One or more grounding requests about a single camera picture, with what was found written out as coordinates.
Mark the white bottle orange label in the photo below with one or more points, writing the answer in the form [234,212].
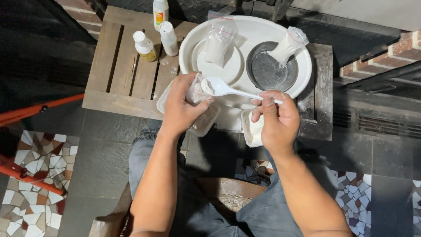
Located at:
[160,14]

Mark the red brick ledge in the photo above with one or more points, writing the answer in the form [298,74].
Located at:
[401,52]

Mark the white round plate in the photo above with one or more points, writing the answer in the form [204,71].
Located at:
[230,70]

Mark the wooden slat crate table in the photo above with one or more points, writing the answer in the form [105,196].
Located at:
[120,65]

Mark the person's left hand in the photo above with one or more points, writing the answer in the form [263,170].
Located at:
[177,108]

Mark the small clear powder bag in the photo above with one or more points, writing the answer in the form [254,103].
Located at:
[197,93]

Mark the clear plastic food container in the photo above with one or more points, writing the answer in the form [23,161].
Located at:
[205,123]

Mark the slanted zip bag white powder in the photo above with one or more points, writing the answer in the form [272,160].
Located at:
[287,46]

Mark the person's right hand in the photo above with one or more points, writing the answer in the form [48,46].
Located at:
[279,125]

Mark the plain white bottle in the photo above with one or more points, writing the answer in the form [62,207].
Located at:
[169,39]

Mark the person's grey jeans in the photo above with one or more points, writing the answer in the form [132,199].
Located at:
[269,214]

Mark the dark wooden board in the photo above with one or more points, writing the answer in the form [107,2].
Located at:
[317,92]

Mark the tall zip bag white powder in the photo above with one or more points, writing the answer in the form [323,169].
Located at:
[217,46]

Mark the large white round basin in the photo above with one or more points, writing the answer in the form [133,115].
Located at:
[250,31]

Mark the metal floor drain grate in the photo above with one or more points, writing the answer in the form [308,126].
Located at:
[384,123]

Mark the white bottle yellow base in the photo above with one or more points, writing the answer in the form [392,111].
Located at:
[144,47]

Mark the dark metal bowl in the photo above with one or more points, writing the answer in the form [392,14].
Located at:
[268,74]

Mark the plastic container with white powder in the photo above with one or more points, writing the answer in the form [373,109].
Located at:
[251,133]

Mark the orange metal frame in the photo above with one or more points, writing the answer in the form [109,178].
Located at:
[33,110]

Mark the white plastic spoon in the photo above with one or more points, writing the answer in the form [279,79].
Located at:
[218,88]

